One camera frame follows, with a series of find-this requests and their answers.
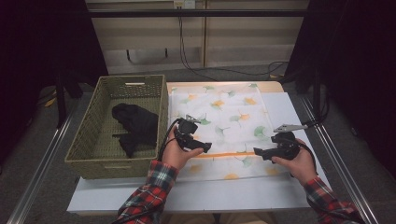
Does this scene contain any white wall outlet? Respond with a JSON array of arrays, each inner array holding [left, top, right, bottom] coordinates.
[[173, 0, 196, 9]]

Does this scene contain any white table mat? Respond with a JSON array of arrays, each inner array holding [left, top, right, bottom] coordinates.
[[66, 91, 332, 216]]

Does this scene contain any black metal stand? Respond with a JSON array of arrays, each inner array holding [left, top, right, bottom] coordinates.
[[55, 69, 82, 129], [312, 66, 322, 120]]

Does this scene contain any person's left hand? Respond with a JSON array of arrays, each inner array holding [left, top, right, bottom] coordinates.
[[162, 125, 205, 172]]

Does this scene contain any right hand-held gripper cable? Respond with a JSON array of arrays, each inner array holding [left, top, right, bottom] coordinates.
[[289, 139, 319, 179]]

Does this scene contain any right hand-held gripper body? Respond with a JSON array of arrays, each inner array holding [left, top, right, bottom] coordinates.
[[262, 123, 309, 162]]

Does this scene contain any green woven basket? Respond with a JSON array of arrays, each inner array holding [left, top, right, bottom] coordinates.
[[64, 74, 170, 180]]

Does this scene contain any person's right hand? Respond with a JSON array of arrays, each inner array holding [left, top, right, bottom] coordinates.
[[271, 138, 318, 187]]

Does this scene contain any black curtain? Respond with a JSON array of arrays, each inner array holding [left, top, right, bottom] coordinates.
[[0, 0, 108, 162], [284, 0, 396, 171]]

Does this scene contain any black cable bundle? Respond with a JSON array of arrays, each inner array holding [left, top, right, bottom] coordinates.
[[302, 90, 331, 129]]

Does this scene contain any black garment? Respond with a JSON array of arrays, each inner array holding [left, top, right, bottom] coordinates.
[[111, 103, 160, 159]]

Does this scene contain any hand-held gripper cable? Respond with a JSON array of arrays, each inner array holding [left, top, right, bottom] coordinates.
[[289, 139, 319, 179], [157, 117, 181, 162]]

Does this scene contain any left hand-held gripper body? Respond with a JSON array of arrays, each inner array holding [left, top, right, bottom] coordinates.
[[172, 114, 204, 152]]

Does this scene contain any white leaf-print mesh laundry bag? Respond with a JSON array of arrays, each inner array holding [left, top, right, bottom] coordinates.
[[167, 82, 290, 182]]

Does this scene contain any left hand-held gripper cable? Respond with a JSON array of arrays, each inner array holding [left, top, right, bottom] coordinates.
[[157, 117, 181, 162]]

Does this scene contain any black cable on floor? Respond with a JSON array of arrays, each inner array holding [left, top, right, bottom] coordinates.
[[177, 15, 290, 82]]

